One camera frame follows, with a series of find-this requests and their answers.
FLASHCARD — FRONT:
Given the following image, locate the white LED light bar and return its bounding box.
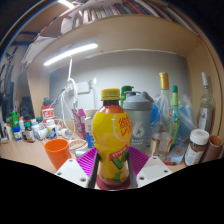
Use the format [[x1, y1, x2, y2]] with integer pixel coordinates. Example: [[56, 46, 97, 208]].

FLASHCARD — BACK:
[[42, 42, 100, 67]]

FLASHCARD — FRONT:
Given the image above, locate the clear glass bottle gold cap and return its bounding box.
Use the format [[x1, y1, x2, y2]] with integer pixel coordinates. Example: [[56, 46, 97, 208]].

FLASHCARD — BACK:
[[149, 72, 175, 162]]

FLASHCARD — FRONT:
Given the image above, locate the yellow-labelled drink bottle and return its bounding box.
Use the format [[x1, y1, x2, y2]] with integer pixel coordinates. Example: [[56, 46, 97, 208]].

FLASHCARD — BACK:
[[91, 88, 134, 188]]

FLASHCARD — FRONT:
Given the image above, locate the blue and white carton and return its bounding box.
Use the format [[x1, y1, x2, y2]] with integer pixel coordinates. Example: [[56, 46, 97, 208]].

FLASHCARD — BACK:
[[83, 116, 98, 150]]

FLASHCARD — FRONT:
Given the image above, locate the pink carton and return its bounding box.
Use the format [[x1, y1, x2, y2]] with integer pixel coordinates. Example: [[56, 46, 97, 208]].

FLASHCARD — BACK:
[[71, 108, 88, 141]]

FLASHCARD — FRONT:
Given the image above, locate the slim green-capped bottle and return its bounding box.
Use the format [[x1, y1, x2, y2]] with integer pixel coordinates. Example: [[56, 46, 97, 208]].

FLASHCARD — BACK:
[[171, 85, 181, 145]]

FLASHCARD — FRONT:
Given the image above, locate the brown jar white lid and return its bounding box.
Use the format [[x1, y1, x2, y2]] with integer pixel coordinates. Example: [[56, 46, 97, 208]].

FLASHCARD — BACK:
[[183, 128, 210, 167]]

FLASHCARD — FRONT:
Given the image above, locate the brown bottle green cap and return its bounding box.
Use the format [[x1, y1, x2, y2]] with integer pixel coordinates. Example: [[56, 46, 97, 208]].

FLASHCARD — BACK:
[[23, 121, 36, 144]]

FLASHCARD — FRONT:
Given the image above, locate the grey shaker bottle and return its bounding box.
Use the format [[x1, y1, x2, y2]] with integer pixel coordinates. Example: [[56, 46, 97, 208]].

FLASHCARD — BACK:
[[123, 90, 155, 155]]

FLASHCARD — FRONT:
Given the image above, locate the small green bottle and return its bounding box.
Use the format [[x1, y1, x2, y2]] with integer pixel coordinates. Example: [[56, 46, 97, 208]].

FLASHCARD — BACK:
[[9, 111, 20, 134]]

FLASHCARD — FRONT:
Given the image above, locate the brown cardboard tube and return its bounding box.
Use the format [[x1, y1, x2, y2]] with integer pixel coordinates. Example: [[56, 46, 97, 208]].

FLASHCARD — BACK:
[[201, 134, 224, 163]]

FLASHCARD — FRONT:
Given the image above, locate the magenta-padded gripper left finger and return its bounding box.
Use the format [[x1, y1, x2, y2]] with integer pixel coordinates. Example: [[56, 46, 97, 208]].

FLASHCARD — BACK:
[[54, 147, 101, 190]]

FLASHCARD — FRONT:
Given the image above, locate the flat round red coaster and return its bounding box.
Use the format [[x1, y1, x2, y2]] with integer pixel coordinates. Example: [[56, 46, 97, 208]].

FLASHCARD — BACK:
[[95, 173, 133, 191]]

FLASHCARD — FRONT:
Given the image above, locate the round white lidded container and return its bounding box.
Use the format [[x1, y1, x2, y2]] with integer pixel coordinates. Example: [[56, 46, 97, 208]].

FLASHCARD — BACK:
[[67, 138, 89, 154]]

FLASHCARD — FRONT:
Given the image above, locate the blue plastic bag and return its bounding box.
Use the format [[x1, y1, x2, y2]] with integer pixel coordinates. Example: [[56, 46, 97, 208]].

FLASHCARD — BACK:
[[149, 94, 199, 145]]

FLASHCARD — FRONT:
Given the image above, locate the red and white box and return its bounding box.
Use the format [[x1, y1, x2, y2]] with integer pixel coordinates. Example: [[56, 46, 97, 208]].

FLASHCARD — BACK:
[[41, 104, 55, 126]]

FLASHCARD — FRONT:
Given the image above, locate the white pill bottle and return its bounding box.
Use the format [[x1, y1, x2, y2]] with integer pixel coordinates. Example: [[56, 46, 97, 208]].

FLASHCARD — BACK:
[[30, 118, 42, 135]]

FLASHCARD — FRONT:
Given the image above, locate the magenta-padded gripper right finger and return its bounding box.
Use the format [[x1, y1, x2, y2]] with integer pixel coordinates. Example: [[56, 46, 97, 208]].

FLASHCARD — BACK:
[[127, 145, 173, 189]]

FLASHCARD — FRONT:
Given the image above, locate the white bottle blue label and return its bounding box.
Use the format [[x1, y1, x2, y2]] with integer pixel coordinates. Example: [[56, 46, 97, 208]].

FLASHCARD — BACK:
[[46, 119, 59, 141]]

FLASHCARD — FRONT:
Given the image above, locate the shelf with books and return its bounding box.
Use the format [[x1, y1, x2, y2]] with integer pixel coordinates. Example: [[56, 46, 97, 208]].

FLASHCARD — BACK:
[[20, 0, 201, 69]]

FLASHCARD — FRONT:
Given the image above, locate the clear glass bottle white cap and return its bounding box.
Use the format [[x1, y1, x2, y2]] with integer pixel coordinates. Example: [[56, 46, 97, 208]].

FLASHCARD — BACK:
[[197, 71, 215, 135]]

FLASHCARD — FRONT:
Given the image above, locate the green plastic bottle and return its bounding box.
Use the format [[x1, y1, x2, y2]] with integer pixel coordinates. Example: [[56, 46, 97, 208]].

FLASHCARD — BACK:
[[120, 85, 135, 108]]

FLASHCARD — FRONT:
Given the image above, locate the small blue-labelled bottle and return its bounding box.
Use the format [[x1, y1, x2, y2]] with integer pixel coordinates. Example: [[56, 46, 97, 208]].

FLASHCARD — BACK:
[[12, 125, 23, 142]]

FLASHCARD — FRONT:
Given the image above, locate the blue flat packet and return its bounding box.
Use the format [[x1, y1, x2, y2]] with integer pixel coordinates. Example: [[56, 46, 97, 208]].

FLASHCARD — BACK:
[[163, 141, 188, 166]]

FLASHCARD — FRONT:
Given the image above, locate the orange plastic cup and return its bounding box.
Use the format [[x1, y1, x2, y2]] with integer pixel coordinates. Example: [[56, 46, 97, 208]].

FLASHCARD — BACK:
[[43, 138, 73, 171]]

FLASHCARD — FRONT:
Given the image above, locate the white cable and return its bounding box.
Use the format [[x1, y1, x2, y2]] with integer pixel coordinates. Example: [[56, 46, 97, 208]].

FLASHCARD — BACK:
[[50, 58, 80, 139]]

